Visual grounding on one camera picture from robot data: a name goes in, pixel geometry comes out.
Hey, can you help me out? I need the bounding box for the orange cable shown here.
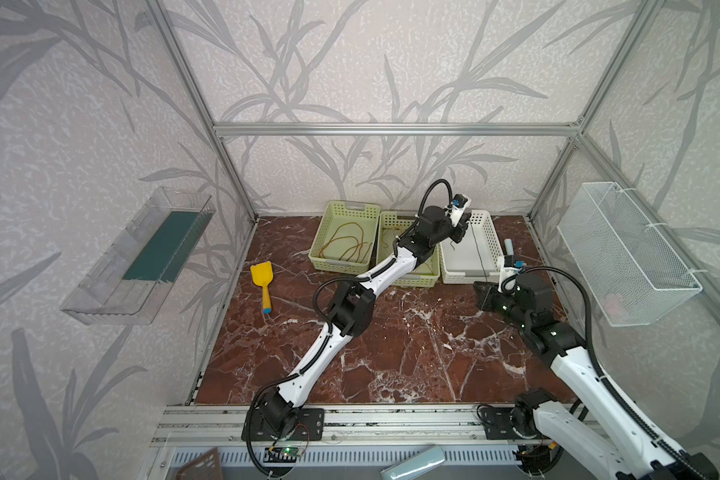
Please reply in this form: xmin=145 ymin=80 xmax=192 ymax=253
xmin=379 ymin=226 xmax=409 ymax=265

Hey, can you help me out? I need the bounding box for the left green perforated basket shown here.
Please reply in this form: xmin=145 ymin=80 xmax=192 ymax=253
xmin=308 ymin=200 xmax=381 ymax=275

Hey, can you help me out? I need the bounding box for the brown perforated board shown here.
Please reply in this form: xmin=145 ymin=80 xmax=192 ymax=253
xmin=174 ymin=448 xmax=223 ymax=480

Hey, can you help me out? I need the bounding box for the pink object in mesh basket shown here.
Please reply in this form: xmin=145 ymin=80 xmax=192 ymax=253
xmin=604 ymin=294 xmax=630 ymax=322

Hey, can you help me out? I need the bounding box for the light blue plastic scoop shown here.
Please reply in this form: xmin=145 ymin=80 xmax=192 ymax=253
xmin=503 ymin=238 xmax=516 ymax=268

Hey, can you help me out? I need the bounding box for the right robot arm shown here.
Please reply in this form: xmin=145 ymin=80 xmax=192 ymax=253
xmin=473 ymin=267 xmax=719 ymax=479

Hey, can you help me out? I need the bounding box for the yellow plastic scoop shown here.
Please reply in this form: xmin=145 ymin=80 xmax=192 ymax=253
xmin=250 ymin=261 xmax=274 ymax=314

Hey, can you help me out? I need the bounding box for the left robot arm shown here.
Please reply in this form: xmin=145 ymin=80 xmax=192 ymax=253
xmin=242 ymin=179 xmax=471 ymax=443

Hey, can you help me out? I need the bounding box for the green perforated basket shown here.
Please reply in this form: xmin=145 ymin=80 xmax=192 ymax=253
xmin=374 ymin=211 xmax=441 ymax=288
xmin=308 ymin=200 xmax=381 ymax=275

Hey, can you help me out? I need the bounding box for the middle green perforated basket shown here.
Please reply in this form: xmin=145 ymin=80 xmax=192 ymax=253
xmin=374 ymin=211 xmax=441 ymax=288

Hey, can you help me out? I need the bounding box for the white perforated basket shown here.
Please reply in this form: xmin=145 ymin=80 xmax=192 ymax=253
xmin=439 ymin=210 xmax=504 ymax=285

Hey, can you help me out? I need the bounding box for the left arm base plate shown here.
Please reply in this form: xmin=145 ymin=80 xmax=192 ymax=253
xmin=241 ymin=408 xmax=325 ymax=442

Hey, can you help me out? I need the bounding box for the white wire mesh basket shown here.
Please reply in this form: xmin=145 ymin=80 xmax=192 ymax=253
xmin=558 ymin=182 xmax=703 ymax=327

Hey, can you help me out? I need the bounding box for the light blue flat bar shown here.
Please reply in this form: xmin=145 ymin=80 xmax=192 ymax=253
xmin=380 ymin=446 xmax=446 ymax=480

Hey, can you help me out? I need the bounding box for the thick red cable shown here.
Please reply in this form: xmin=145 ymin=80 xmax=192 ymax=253
xmin=317 ymin=221 xmax=372 ymax=264

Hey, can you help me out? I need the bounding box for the clear plastic wall shelf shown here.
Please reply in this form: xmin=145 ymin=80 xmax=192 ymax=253
xmin=61 ymin=187 xmax=216 ymax=326

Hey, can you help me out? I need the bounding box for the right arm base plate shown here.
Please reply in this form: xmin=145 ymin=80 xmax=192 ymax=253
xmin=476 ymin=404 xmax=537 ymax=440

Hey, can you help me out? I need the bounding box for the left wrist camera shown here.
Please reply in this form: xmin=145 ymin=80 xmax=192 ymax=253
xmin=447 ymin=194 xmax=471 ymax=228

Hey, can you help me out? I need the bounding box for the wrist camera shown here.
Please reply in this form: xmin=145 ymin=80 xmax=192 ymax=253
xmin=498 ymin=255 xmax=525 ymax=293
xmin=447 ymin=194 xmax=471 ymax=228

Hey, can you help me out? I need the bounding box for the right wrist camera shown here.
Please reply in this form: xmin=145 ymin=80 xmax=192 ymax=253
xmin=498 ymin=255 xmax=525 ymax=293

